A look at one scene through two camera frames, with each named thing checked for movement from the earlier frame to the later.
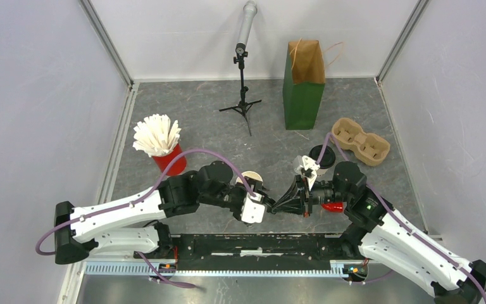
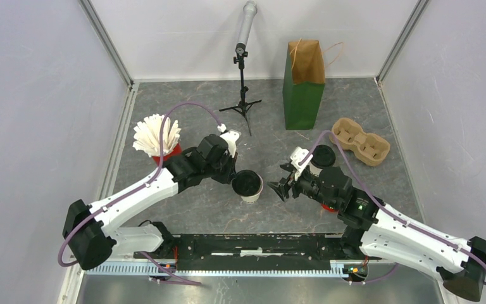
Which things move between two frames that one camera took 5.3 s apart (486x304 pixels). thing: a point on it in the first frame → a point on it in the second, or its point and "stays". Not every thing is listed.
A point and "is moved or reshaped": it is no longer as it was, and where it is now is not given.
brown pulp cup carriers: [371, 148] stays
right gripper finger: [293, 206] → [281, 187]
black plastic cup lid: [327, 158] stays
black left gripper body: [237, 195] → [223, 170]
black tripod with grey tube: [250, 11] stays
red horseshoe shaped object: [333, 206] stays
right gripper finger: [292, 192] → [290, 168]
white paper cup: [250, 174] is moved or reshaped
